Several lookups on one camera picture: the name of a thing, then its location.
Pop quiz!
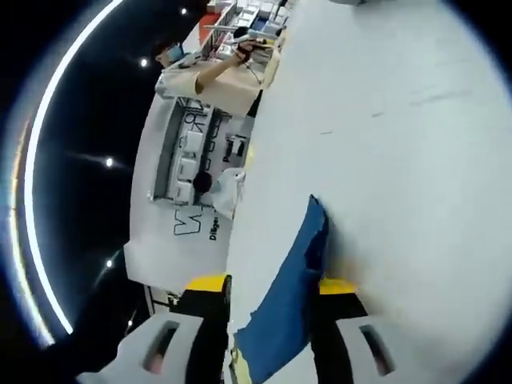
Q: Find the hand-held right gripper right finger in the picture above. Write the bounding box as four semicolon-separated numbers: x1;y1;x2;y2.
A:
310;278;405;384

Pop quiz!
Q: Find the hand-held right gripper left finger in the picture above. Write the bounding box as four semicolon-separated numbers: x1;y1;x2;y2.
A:
75;274;233;384

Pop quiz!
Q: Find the yellow blue black garment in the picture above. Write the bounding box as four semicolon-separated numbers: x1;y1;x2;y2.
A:
231;194;331;384

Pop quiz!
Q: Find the long ceiling light strip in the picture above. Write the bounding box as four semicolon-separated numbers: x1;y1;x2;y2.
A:
22;0;125;336

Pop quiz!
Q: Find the group of ceiling spot lights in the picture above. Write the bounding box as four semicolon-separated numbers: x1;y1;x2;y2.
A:
104;6;189;268

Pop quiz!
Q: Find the row of white storage bins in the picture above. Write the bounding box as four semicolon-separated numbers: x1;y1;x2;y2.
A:
171;131;205;199

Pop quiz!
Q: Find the metal shelf rack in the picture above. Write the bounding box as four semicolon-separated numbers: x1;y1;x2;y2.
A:
199;0;297;49
148;95;235;201

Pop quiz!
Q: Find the beige cloth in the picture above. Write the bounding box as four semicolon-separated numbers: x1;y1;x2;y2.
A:
262;34;286;91

